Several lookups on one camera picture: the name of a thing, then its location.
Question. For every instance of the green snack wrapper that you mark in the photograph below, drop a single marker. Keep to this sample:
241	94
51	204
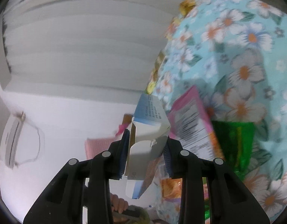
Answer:
235	140

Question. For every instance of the pink snack package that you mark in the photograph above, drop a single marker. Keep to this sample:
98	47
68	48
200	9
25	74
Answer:
191	125

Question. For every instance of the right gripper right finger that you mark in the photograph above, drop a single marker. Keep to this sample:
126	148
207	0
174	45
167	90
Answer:
230	201

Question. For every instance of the person's hand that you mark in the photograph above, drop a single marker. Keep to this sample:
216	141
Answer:
119	205

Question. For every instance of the white curtain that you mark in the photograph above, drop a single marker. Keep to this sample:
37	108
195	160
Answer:
108	43

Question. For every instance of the wall air conditioner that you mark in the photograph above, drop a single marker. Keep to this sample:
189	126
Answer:
9	140

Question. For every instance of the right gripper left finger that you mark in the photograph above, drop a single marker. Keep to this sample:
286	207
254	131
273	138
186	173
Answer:
82	184

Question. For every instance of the floral blue tablecloth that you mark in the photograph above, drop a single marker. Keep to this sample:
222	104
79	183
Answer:
235	53

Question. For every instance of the white blue carton box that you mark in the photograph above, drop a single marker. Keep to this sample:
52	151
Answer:
149	133

